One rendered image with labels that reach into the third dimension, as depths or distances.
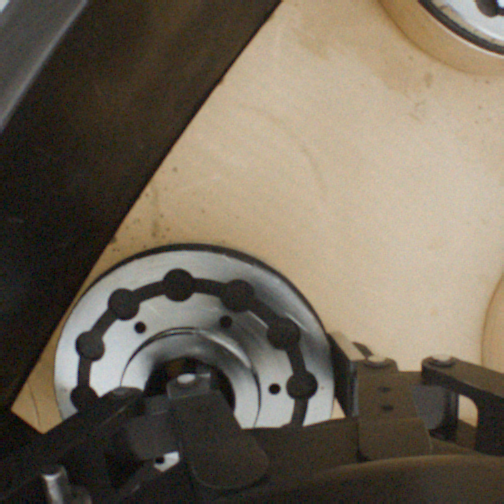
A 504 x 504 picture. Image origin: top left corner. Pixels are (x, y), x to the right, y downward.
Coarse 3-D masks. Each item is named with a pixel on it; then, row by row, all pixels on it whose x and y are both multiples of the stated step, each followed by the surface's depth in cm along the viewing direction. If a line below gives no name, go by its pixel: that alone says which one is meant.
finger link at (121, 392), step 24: (96, 408) 10; (120, 408) 10; (48, 432) 8; (72, 432) 8; (96, 432) 9; (24, 456) 7; (48, 456) 7; (72, 456) 8; (96, 456) 9; (0, 480) 6; (24, 480) 6; (72, 480) 8; (96, 480) 8; (120, 480) 10
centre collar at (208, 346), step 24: (168, 336) 13; (192, 336) 13; (216, 336) 13; (144, 360) 13; (168, 360) 13; (216, 360) 13; (240, 360) 13; (120, 384) 13; (144, 384) 13; (240, 384) 13; (240, 408) 13; (168, 456) 13
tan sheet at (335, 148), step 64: (320, 0) 15; (256, 64) 16; (320, 64) 16; (384, 64) 16; (192, 128) 16; (256, 128) 16; (320, 128) 16; (384, 128) 16; (448, 128) 16; (192, 192) 16; (256, 192) 16; (320, 192) 16; (384, 192) 16; (448, 192) 16; (128, 256) 16; (320, 256) 16; (384, 256) 16; (448, 256) 16; (64, 320) 16; (384, 320) 16; (448, 320) 16
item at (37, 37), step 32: (32, 0) 6; (64, 0) 6; (96, 0) 6; (0, 32) 6; (32, 32) 6; (64, 32) 6; (0, 64) 6; (32, 64) 6; (64, 64) 6; (0, 96) 6; (32, 96) 6; (0, 128) 6; (0, 160) 6
